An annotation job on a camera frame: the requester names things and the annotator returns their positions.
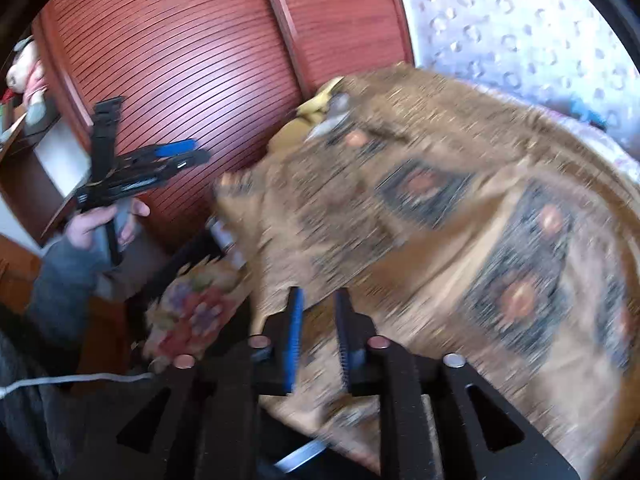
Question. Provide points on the pink plush toy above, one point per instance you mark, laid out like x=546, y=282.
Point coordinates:
x=27, y=77

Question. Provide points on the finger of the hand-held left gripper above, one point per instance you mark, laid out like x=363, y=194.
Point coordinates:
x=192, y=159
x=175, y=149

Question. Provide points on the person's left hand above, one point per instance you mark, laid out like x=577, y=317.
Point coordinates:
x=85, y=227

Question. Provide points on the teal folded cloth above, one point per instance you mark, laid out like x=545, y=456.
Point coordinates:
x=590, y=112

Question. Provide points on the yellow plush toy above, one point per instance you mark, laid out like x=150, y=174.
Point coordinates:
x=315, y=105

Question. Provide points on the person's left forearm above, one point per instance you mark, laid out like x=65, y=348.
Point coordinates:
x=60, y=285

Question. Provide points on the red floral cloth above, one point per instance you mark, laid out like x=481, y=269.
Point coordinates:
x=195, y=310

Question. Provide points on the brown patterned cloth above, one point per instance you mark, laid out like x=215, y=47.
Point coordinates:
x=450, y=240

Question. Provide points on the brown wooden shelf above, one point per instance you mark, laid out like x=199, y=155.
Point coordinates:
x=25, y=180

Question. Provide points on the person's grey clothing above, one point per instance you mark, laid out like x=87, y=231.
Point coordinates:
x=20, y=410

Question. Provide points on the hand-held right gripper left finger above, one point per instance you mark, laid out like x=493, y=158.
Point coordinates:
x=295, y=340

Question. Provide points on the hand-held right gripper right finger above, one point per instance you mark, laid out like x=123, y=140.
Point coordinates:
x=345, y=340

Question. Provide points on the red-brown ribbed wooden headboard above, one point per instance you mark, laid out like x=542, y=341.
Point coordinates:
x=200, y=60

